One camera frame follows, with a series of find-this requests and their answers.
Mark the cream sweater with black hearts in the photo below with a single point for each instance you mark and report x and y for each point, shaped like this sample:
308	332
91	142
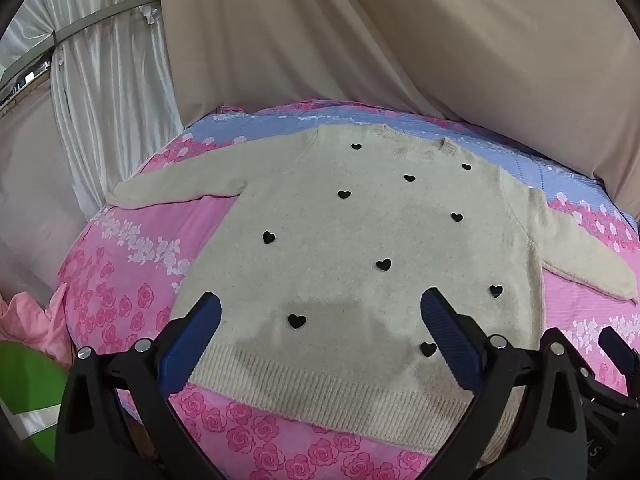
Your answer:
350	230

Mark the pink floral bed sheet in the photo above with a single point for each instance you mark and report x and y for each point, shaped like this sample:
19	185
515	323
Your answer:
125	240

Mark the grey metal bar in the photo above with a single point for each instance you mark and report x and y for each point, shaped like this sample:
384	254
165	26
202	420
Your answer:
100	16

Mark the pink cloth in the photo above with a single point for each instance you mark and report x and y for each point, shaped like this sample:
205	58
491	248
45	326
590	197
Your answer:
30	325

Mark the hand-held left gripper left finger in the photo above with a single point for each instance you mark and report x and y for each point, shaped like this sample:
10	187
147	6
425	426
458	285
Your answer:
192	340

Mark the green bag with white stripe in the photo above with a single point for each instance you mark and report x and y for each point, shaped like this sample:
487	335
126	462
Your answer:
30	395

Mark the beige curtain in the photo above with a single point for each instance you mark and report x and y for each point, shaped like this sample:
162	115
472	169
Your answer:
400	35

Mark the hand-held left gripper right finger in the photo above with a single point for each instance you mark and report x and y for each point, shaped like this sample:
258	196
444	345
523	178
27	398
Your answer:
450	340

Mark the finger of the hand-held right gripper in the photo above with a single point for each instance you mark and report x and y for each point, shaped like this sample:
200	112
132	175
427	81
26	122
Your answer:
622	360

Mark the white satin curtain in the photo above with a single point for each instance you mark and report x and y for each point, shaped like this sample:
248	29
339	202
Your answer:
110	85

